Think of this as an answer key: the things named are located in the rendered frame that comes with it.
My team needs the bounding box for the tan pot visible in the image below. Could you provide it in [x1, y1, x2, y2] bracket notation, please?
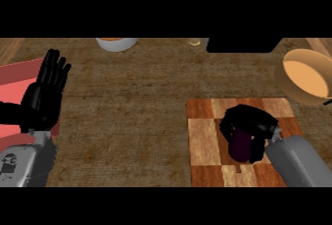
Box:
[273, 48, 332, 106]

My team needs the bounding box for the checkered wooden cutting board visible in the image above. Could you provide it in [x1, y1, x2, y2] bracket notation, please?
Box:
[186, 97, 305, 188]

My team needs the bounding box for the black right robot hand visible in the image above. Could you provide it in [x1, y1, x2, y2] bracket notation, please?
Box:
[218, 104, 280, 164]

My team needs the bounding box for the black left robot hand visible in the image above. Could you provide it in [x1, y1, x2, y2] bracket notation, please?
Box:
[0, 48, 72, 134]

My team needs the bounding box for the black appliance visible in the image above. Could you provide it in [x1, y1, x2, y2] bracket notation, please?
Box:
[205, 37, 283, 54]

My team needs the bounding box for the white bowl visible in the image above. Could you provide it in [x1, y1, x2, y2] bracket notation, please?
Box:
[94, 37, 140, 53]

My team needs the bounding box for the dark purple eggplant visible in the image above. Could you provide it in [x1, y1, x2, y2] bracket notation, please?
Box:
[227, 127, 255, 163]

